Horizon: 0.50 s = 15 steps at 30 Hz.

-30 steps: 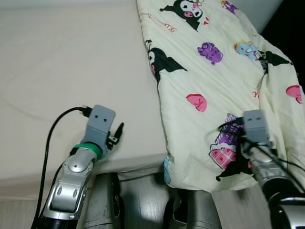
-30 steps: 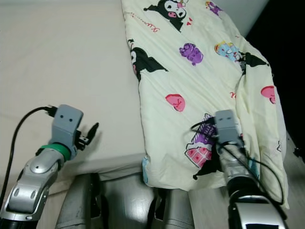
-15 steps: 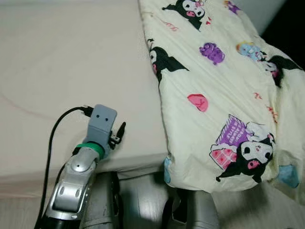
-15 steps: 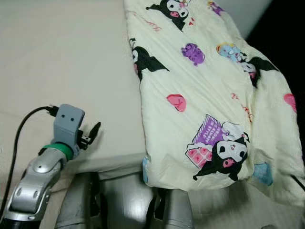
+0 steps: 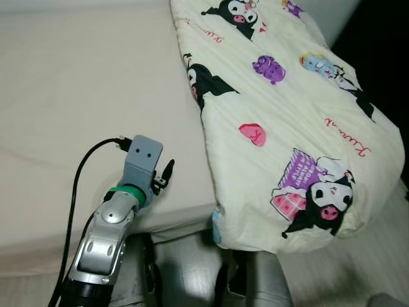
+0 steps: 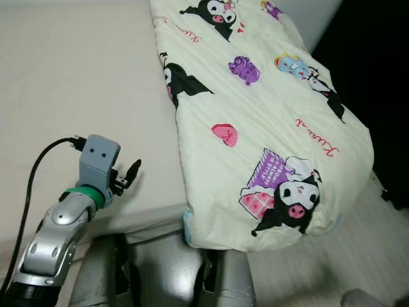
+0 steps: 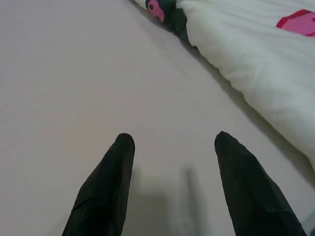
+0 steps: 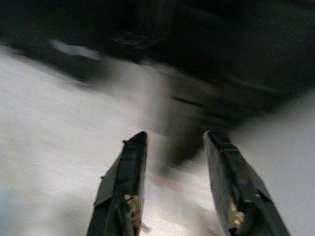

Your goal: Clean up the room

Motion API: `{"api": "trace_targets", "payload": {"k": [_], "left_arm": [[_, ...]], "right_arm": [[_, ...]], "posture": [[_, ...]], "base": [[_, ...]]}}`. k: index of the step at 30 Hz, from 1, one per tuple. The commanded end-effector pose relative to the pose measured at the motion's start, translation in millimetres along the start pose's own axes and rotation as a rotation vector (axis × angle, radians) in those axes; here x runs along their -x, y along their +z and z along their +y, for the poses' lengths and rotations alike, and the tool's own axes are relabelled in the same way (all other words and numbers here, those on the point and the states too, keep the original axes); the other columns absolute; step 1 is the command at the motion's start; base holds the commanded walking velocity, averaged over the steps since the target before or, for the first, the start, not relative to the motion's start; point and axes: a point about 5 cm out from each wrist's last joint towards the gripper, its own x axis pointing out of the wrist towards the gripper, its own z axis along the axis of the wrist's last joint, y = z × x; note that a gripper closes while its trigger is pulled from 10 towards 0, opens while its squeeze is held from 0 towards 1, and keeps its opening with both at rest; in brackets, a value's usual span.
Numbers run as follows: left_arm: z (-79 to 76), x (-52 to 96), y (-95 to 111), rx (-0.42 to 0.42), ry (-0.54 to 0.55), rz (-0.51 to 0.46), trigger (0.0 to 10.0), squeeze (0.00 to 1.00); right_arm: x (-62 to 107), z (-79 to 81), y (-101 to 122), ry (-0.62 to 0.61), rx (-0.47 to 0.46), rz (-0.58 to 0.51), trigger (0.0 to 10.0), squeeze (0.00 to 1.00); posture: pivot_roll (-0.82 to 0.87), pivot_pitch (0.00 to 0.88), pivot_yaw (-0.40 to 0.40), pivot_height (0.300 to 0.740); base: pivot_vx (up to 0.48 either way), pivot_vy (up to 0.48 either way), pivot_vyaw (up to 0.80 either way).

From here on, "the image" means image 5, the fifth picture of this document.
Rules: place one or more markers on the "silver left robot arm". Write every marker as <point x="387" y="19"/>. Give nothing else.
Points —
<point x="102" y="243"/>

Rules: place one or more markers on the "grey left robot leg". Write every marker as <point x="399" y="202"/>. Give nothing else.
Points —
<point x="179" y="275"/>

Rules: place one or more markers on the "grey robot leg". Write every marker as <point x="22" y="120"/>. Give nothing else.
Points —
<point x="179" y="275"/>
<point x="255" y="281"/>

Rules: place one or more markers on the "beige sheeted bed mattress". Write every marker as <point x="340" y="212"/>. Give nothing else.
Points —
<point x="83" y="77"/>

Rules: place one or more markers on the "cream cartoon print quilt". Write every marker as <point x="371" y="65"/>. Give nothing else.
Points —
<point x="287" y="109"/>

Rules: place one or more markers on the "grey right robot leg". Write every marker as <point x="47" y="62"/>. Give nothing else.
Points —
<point x="255" y="281"/>

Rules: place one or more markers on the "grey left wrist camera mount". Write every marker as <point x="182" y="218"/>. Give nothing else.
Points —
<point x="144" y="160"/>

